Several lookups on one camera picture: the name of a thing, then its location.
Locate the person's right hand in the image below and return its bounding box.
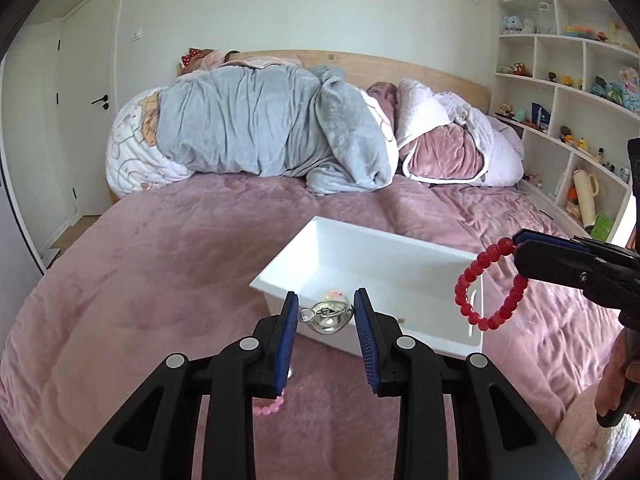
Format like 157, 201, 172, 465
595, 330, 640, 415

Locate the wooden headboard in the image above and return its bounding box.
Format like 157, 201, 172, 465
176, 50, 490, 116

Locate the pink velvet white-trimmed quilt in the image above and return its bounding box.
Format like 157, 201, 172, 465
366, 78, 487, 183

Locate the white plastic box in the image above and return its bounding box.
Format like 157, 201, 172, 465
249, 216, 485, 361

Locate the teal doll figure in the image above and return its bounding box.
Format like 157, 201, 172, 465
592, 76, 624, 104

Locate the pale lilac quilt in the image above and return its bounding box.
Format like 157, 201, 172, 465
434, 92, 526, 188

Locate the white shelf unit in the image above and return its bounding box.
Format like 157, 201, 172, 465
492, 0, 640, 253

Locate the rainbow striped toy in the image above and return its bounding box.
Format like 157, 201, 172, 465
565, 25, 609, 42

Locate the white door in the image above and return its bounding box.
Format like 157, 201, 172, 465
60, 0, 127, 221

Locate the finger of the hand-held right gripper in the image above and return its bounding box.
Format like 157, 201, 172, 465
512, 229, 640, 266
515, 241, 640, 313

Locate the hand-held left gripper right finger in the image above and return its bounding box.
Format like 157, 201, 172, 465
352, 287, 583, 480

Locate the red bead bracelet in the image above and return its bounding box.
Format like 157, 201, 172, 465
454, 238, 530, 332

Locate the pink fluffy cloth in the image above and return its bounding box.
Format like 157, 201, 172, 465
554, 389, 640, 480

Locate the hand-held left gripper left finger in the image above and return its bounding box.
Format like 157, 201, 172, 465
62, 291, 301, 480

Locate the pink bead bracelet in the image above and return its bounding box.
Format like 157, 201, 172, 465
252, 387, 287, 417

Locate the cream thermos bottle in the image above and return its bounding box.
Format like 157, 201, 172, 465
572, 170, 601, 229

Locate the grey duvet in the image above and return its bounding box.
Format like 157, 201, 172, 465
159, 65, 399, 196

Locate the blue elephant plush toy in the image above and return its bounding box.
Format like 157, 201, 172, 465
502, 15, 536, 36

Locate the cartoon print pillow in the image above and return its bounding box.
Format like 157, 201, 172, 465
106, 86, 196, 192

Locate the red panda figure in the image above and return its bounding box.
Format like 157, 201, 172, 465
497, 61, 532, 79

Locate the pink bedspread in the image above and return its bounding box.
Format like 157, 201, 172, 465
0, 170, 626, 480

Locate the green box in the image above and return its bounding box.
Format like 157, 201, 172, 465
592, 212, 614, 241

